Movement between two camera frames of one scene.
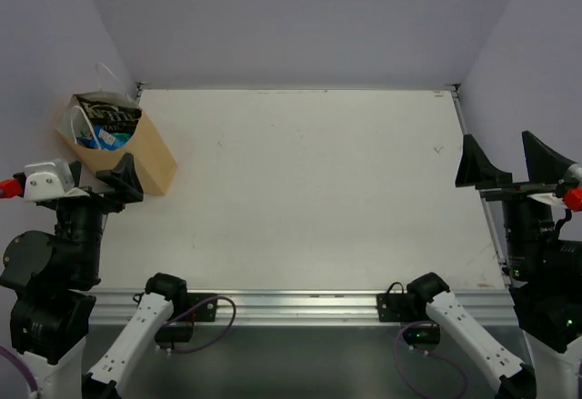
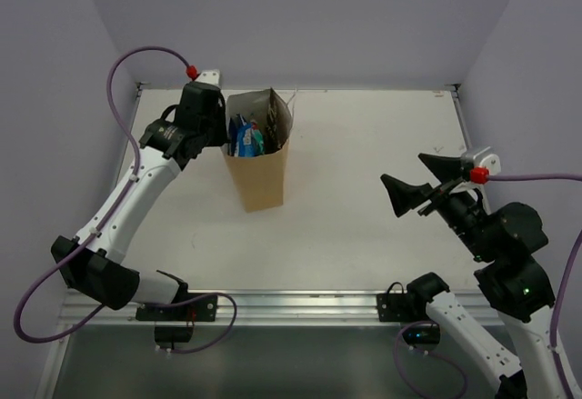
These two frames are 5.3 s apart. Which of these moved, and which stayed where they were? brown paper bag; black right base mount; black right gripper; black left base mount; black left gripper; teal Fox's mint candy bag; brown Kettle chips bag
Moved: brown paper bag; black right gripper; black left gripper; teal Fox's mint candy bag; brown Kettle chips bag
Stayed: black right base mount; black left base mount
